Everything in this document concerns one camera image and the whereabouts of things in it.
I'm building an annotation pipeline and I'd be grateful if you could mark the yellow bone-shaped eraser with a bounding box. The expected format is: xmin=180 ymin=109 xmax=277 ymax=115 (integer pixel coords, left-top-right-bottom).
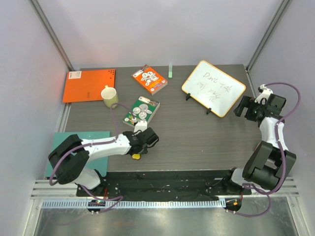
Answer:
xmin=132 ymin=154 xmax=141 ymax=160

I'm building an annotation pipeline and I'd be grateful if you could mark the yellow framed whiteboard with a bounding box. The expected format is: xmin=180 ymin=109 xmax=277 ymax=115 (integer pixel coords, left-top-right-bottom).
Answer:
xmin=182 ymin=60 xmax=246 ymax=118

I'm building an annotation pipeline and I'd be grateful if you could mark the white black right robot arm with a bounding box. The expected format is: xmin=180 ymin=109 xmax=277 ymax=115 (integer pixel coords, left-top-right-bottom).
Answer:
xmin=232 ymin=94 xmax=296 ymax=193

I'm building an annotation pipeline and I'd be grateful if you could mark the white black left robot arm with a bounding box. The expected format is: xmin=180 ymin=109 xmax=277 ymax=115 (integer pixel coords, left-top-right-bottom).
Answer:
xmin=48 ymin=127 xmax=159 ymax=196

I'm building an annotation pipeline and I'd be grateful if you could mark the green paperback book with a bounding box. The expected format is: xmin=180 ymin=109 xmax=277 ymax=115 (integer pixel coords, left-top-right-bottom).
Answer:
xmin=123 ymin=96 xmax=160 ymax=126

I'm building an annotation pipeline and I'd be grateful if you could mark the teal board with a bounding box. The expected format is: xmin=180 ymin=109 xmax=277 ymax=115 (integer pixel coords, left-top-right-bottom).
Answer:
xmin=51 ymin=131 xmax=110 ymax=177

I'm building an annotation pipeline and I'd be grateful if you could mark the cream paper cup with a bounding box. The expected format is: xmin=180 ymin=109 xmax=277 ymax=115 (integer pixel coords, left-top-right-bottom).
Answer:
xmin=100 ymin=86 xmax=119 ymax=109

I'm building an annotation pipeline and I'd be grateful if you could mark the orange paperback book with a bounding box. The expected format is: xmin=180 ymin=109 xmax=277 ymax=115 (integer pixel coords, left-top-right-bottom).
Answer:
xmin=132 ymin=64 xmax=168 ymax=95

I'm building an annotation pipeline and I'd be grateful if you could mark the green marker pen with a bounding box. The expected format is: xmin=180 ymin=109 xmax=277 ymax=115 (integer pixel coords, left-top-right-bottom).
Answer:
xmin=168 ymin=64 xmax=173 ymax=79

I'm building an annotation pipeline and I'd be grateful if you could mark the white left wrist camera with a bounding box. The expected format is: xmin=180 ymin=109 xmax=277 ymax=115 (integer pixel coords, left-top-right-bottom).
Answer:
xmin=133 ymin=120 xmax=148 ymax=133

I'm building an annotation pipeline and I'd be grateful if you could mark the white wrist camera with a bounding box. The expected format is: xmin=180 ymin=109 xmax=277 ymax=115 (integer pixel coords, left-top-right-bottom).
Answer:
xmin=133 ymin=120 xmax=148 ymax=133
xmin=254 ymin=84 xmax=273 ymax=103

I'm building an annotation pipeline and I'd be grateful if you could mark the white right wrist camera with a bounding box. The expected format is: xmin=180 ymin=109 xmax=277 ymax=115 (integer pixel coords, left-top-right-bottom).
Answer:
xmin=254 ymin=84 xmax=273 ymax=103

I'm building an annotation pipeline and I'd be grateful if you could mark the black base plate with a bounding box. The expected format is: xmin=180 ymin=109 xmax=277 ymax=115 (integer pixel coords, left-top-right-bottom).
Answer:
xmin=90 ymin=170 xmax=251 ymax=202

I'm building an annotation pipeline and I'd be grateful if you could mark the wire whiteboard stand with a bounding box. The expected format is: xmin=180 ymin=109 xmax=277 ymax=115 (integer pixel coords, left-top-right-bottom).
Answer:
xmin=185 ymin=93 xmax=212 ymax=115

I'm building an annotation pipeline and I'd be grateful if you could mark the slotted cable duct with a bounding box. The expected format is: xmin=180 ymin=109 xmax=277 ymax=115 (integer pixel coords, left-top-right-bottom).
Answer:
xmin=42 ymin=198 xmax=226 ymax=209

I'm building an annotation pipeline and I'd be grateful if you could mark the aluminium frame rail right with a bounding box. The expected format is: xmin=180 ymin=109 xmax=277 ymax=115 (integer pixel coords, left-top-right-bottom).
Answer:
xmin=246 ymin=0 xmax=292 ymax=72

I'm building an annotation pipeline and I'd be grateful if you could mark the aluminium frame rail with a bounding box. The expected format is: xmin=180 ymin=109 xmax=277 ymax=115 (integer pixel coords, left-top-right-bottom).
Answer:
xmin=29 ymin=0 xmax=74 ymax=71
xmin=246 ymin=0 xmax=292 ymax=72

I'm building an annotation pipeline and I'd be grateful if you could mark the aluminium frame rail left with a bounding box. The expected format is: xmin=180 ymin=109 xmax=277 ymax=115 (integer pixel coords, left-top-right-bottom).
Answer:
xmin=29 ymin=0 xmax=74 ymax=71

